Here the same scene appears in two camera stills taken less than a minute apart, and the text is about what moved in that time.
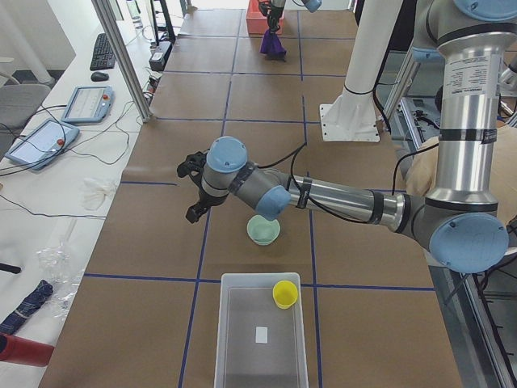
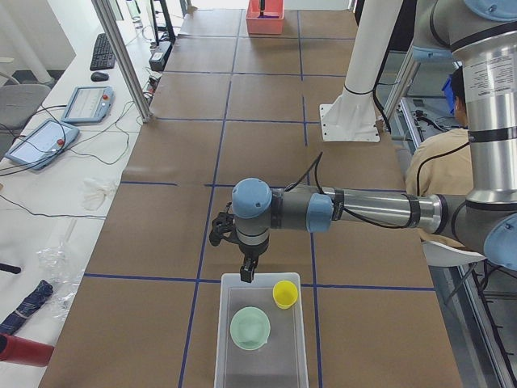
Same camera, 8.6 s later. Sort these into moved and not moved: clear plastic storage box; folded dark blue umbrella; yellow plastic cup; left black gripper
Moved: left black gripper
Not moved: clear plastic storage box; yellow plastic cup; folded dark blue umbrella
